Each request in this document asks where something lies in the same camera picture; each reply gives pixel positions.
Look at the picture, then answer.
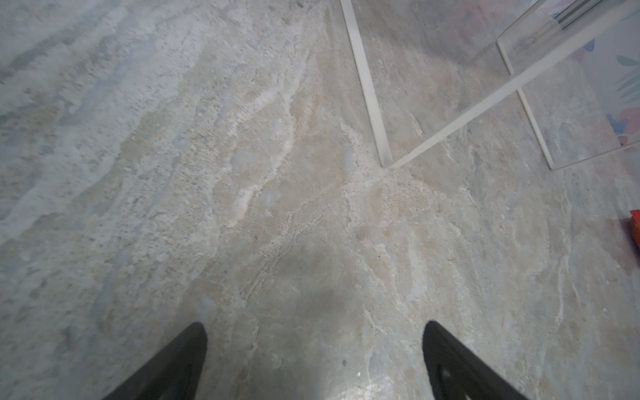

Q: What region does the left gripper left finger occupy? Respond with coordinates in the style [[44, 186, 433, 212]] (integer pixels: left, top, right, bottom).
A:
[[106, 322, 208, 399]]

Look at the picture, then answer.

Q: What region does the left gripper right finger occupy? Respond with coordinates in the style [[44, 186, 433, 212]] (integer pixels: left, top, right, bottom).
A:
[[422, 320, 525, 399]]

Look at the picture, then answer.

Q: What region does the white wood two-tier shelf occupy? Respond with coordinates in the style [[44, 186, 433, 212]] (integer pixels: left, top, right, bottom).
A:
[[340, 1, 639, 170]]

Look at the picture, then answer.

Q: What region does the red snack bag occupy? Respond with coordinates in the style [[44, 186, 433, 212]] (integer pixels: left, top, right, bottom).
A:
[[630, 209, 640, 248]]

